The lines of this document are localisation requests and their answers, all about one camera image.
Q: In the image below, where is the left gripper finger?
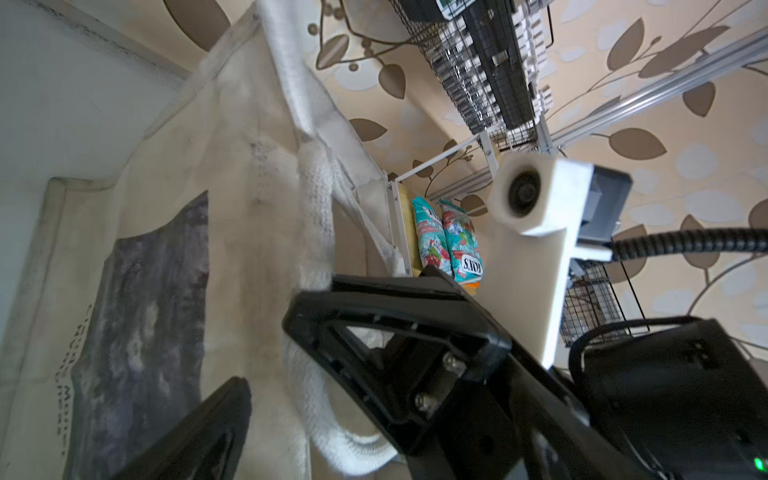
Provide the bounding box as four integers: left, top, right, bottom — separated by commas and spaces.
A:
114, 377, 252, 479

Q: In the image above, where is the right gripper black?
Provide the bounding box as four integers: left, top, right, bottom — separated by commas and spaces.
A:
283, 266, 648, 479

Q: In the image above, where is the white canvas tote bag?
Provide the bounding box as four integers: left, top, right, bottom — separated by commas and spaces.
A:
1, 1, 402, 479

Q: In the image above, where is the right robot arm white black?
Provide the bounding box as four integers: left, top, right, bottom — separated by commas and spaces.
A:
283, 267, 767, 479

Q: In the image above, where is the Fox's candy bag right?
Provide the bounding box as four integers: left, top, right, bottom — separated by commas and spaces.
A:
439, 200, 484, 284

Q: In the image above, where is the fox's candy bag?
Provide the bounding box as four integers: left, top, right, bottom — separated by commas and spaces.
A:
439, 200, 484, 284
412, 197, 452, 274

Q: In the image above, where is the Fox's candy bag left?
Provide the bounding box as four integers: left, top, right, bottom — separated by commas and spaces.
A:
412, 197, 452, 274

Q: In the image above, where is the white wooden two-tier shelf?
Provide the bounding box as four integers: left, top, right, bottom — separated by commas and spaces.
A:
384, 131, 501, 276

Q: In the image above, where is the black wire basket right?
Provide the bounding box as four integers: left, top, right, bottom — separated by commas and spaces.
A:
560, 260, 646, 347

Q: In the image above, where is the black wire basket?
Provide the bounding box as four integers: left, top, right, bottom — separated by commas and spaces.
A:
386, 0, 556, 151
560, 260, 646, 347

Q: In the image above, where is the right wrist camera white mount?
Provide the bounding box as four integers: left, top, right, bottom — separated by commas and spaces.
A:
476, 151, 633, 368

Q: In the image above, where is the black wire basket centre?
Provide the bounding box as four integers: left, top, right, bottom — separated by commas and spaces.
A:
386, 0, 556, 151

